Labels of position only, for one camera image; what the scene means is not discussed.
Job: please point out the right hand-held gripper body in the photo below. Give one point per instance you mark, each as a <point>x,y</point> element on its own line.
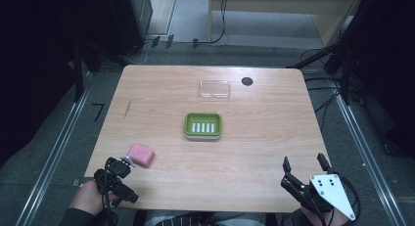
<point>329,190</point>

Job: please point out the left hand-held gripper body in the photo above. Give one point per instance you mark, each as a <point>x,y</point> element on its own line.
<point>112,183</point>

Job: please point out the pink soap bar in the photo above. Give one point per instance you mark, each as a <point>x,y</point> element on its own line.
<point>141,155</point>

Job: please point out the person's left hand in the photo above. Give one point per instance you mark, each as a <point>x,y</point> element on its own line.
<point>88,198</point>

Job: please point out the person's right hand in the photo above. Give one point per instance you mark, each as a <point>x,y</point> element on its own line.
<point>323,219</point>

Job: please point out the green soap dish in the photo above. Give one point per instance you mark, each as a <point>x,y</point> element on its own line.
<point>203,126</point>

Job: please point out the black round table grommet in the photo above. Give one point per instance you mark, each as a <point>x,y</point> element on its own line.
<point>247,81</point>

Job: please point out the person's lap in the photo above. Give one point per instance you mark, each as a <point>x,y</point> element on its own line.
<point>202,219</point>

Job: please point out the black metal stand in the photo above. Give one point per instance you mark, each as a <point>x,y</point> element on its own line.
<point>78,72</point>
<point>342,63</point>

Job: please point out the clear plastic lid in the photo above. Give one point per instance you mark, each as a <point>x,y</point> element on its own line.
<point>214,90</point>

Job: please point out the black power plug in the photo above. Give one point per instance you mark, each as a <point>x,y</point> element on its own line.
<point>169,40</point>
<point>155,41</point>

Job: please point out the black cabinet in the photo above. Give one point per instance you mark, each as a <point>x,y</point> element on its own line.
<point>130,17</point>

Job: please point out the light wooden cabinet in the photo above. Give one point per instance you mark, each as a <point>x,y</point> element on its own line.
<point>284,4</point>

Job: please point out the metal floor rail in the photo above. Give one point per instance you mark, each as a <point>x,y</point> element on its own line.
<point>368,160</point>
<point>52,160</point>

